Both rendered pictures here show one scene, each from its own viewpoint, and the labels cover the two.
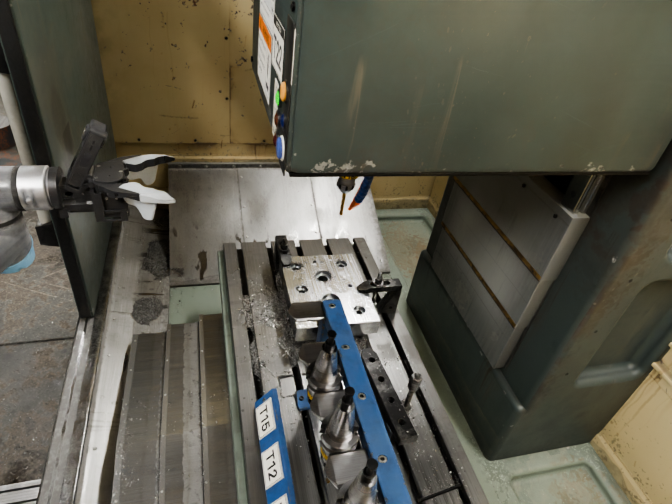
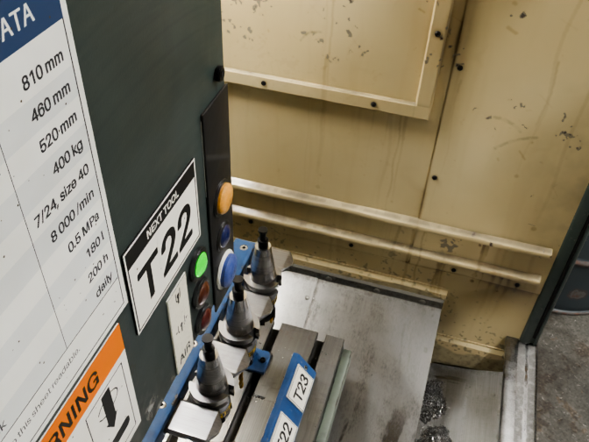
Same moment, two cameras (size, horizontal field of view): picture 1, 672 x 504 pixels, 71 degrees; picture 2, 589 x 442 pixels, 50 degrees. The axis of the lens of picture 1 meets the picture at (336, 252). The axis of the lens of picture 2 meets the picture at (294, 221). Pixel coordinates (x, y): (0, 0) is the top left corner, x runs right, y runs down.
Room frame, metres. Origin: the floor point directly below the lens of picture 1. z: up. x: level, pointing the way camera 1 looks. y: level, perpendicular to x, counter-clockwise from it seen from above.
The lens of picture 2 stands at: (0.89, 0.36, 1.99)
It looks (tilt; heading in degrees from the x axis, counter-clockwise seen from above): 42 degrees down; 215
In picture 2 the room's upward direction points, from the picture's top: 3 degrees clockwise
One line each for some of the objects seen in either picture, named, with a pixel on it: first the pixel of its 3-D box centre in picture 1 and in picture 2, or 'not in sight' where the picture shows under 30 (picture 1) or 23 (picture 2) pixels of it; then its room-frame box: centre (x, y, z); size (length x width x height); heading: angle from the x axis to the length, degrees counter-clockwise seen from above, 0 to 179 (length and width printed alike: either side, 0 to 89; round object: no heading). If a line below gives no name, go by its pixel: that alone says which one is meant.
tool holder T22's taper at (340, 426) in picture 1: (343, 417); (238, 310); (0.42, -0.05, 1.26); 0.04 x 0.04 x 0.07
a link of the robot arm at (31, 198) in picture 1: (39, 188); not in sight; (0.65, 0.51, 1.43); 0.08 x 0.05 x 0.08; 21
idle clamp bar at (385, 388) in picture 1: (383, 397); not in sight; (0.71, -0.17, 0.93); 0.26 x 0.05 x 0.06; 25
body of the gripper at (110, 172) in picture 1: (93, 190); not in sight; (0.68, 0.44, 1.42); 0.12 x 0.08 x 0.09; 111
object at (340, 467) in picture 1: (347, 468); (251, 304); (0.37, -0.07, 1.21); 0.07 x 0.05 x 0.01; 110
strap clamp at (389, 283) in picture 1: (377, 292); not in sight; (1.04, -0.14, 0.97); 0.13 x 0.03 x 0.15; 110
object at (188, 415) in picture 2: (317, 354); (196, 422); (0.58, 0.00, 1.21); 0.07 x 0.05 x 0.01; 110
